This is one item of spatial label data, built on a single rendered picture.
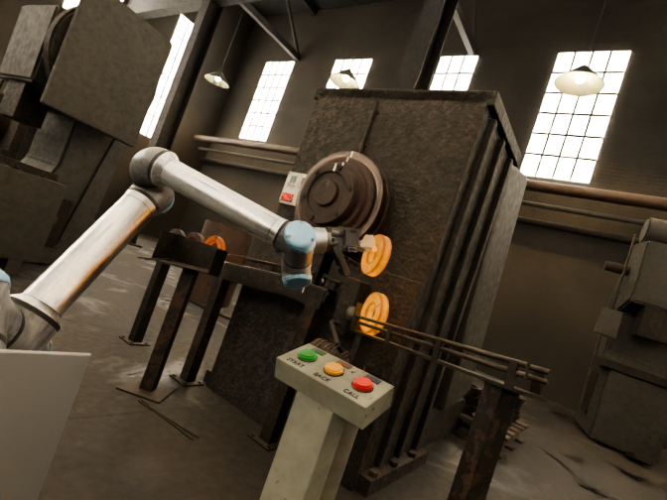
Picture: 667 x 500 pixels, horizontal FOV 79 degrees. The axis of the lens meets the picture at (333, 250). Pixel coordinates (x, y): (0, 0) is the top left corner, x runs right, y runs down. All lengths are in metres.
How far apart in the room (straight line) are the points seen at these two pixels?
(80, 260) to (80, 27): 2.85
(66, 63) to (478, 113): 3.05
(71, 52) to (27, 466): 3.26
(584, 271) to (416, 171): 6.01
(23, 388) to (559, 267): 7.39
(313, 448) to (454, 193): 1.24
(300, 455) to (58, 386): 0.51
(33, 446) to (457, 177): 1.62
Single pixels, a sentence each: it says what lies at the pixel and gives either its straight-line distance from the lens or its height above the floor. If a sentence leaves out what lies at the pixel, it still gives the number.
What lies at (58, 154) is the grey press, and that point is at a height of 0.97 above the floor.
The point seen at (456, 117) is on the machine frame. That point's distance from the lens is 1.96.
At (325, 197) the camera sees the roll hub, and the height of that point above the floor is 1.09.
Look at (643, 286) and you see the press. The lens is 5.58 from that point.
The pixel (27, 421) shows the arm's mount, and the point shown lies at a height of 0.33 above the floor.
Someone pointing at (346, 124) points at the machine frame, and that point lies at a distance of 2.22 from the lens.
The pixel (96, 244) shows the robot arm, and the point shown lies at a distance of 1.35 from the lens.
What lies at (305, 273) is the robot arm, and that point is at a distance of 1.23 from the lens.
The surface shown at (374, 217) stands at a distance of 1.74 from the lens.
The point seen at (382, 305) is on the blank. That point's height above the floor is 0.75.
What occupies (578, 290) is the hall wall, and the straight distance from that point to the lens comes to 7.65.
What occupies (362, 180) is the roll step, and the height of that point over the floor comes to 1.21.
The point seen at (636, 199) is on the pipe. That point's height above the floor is 3.18.
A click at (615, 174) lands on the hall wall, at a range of 8.16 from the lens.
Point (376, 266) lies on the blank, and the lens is 1.39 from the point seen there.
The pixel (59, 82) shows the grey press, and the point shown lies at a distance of 3.88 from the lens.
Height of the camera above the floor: 0.80
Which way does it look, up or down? 3 degrees up
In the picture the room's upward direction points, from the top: 19 degrees clockwise
